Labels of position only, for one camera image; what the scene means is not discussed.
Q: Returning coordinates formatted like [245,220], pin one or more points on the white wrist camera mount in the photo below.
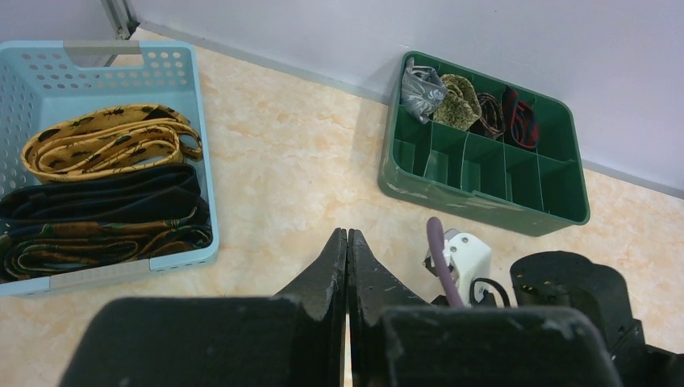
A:
[461,262]

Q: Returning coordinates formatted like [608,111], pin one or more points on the yellow patterned tie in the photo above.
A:
[113,140]

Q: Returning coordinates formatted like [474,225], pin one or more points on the silver rolled tie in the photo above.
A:
[422,90]

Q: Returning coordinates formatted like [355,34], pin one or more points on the olive rolled tie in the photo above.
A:
[460,108]

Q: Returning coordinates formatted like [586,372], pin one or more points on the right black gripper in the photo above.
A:
[559,278]

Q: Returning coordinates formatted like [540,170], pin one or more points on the light blue plastic basket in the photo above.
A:
[47,82]

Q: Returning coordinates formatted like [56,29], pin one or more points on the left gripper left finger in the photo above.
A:
[317,357]

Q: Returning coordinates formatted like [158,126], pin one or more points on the red black rolled tie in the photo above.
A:
[521,128]

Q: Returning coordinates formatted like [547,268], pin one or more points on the green brown striped tie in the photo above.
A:
[48,249]

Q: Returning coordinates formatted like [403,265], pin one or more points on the dark navy tie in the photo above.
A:
[164,192]

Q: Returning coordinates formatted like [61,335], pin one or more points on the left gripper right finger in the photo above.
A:
[371,288]

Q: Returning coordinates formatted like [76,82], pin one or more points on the brown rolled tie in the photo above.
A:
[491,123]

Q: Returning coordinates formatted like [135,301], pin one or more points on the green compartment organizer box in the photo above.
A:
[458,172]

